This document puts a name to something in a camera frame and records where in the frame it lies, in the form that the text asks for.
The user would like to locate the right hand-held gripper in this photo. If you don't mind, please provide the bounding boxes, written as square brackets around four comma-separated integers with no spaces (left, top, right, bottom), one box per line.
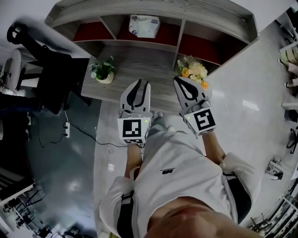
[173,76,216,138]

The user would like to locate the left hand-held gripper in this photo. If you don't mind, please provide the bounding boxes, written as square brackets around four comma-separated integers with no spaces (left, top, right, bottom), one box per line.
[117,79,154,146]

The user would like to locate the white pack of tissues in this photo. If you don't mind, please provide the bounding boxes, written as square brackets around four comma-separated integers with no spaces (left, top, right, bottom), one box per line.
[129,14,162,39]

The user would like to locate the grey wooden shelf desk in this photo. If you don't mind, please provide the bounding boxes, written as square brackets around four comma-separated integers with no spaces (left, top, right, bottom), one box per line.
[44,0,260,78]

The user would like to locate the person's left forearm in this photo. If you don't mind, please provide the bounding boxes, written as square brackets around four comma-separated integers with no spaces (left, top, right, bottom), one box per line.
[124,143,143,180]

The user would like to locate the person's right forearm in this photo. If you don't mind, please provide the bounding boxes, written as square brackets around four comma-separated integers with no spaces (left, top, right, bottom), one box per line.
[201,133,227,165]

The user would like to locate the white vase with flowers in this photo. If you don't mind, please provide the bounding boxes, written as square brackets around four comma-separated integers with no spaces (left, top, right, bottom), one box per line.
[173,54,210,91]

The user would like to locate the person's grey trousers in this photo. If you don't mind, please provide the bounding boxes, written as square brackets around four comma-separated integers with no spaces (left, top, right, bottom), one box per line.
[148,115,185,140]

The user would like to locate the small green plant cream pot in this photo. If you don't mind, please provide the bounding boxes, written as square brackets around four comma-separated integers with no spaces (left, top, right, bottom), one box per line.
[89,55,115,85]

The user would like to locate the person's white shirt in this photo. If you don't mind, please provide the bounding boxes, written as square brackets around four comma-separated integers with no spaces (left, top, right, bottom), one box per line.
[99,130,262,238]

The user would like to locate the white power strip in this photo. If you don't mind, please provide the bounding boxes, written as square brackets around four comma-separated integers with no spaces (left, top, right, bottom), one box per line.
[63,121,71,139]

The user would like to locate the black office chair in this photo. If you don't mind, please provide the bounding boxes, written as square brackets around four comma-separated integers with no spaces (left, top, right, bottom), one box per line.
[7,22,92,115]

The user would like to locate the white and black device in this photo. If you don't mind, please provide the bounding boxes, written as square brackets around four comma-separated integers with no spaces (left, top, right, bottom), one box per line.
[265,159,284,181]

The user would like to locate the black chair base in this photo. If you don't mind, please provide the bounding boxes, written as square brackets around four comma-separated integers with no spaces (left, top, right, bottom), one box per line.
[287,127,298,154]

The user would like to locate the person's face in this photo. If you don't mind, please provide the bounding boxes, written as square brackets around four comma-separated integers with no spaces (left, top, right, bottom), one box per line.
[145,196,264,238]

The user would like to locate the black power cable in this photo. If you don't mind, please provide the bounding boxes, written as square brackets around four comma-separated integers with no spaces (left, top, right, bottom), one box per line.
[27,115,128,150]

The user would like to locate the black left harness strap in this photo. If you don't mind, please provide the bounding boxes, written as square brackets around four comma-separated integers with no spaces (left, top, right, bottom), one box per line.
[117,190,135,238]

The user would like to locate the black harness strap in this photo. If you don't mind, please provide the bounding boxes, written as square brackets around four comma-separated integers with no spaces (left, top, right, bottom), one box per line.
[117,190,135,238]
[222,171,252,225]

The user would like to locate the black right harness strap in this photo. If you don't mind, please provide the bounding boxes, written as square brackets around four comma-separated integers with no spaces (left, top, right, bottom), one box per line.
[222,171,252,225]

